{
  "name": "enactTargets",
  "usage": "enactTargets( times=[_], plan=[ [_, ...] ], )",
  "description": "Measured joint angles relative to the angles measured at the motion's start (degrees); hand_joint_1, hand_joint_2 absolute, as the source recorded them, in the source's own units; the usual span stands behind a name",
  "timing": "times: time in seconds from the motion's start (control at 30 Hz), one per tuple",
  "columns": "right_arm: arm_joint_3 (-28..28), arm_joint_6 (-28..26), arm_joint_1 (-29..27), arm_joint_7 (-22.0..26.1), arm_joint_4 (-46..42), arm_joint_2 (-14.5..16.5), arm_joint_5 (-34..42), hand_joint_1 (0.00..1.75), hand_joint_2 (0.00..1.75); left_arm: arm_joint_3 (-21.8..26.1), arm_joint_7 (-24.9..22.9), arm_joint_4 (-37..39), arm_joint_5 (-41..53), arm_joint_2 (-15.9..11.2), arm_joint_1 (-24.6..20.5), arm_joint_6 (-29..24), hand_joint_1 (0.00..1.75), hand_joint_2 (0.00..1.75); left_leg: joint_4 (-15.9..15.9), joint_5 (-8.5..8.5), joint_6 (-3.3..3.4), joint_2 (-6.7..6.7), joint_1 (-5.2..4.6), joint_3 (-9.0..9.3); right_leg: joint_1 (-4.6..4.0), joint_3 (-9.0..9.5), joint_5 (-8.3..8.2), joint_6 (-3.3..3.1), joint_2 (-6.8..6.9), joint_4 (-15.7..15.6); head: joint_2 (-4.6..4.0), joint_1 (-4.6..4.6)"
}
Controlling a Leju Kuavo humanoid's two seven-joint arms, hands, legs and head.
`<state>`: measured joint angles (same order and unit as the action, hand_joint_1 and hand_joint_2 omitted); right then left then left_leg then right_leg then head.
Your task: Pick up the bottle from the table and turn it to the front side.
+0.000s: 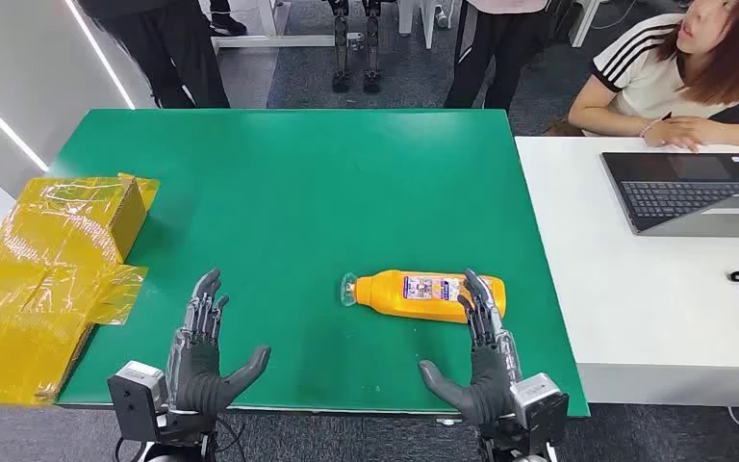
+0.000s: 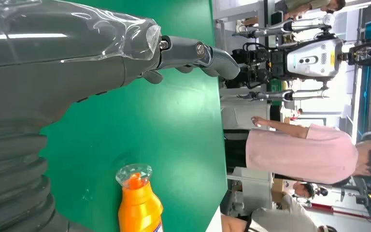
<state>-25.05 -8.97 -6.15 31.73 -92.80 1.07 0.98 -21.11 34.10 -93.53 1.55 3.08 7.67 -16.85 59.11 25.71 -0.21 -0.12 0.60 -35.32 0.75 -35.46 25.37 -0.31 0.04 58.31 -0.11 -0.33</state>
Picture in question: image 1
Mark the dark grey open laptop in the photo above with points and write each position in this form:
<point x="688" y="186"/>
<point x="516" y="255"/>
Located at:
<point x="682" y="191"/>

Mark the orange bottle with clear cap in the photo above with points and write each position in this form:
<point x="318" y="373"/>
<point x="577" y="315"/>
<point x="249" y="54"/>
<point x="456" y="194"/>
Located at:
<point x="388" y="296"/>

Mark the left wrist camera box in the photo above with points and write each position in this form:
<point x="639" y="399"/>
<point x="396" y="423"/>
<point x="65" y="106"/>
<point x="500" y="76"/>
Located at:
<point x="128" y="402"/>

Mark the yellow tape-wrapped cardboard box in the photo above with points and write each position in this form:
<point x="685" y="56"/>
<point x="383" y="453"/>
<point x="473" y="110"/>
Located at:
<point x="38" y="280"/>

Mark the seated person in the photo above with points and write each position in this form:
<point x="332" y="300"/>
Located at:
<point x="650" y="76"/>

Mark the white chair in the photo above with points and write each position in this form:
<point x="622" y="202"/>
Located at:
<point x="425" y="19"/>

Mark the black humanoid robot leg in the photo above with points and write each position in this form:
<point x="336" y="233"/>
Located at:
<point x="341" y="51"/>
<point x="372" y="51"/>

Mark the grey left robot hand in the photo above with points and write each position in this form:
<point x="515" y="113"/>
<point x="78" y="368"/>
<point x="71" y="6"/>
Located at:
<point x="194" y="376"/>

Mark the white table frame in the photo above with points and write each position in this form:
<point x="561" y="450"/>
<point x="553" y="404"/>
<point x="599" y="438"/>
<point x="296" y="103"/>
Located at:
<point x="267" y="41"/>

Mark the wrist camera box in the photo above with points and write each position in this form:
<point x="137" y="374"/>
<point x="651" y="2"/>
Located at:
<point x="128" y="402"/>
<point x="543" y="408"/>

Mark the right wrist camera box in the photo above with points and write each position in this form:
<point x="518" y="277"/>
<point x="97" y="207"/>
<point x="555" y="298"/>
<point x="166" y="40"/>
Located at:
<point x="543" y="408"/>

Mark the standing person in black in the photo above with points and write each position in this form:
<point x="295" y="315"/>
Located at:
<point x="165" y="44"/>

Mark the person's black shoe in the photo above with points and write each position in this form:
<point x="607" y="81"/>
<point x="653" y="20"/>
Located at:
<point x="228" y="24"/>

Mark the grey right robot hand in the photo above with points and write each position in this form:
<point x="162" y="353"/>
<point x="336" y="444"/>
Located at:
<point x="487" y="382"/>

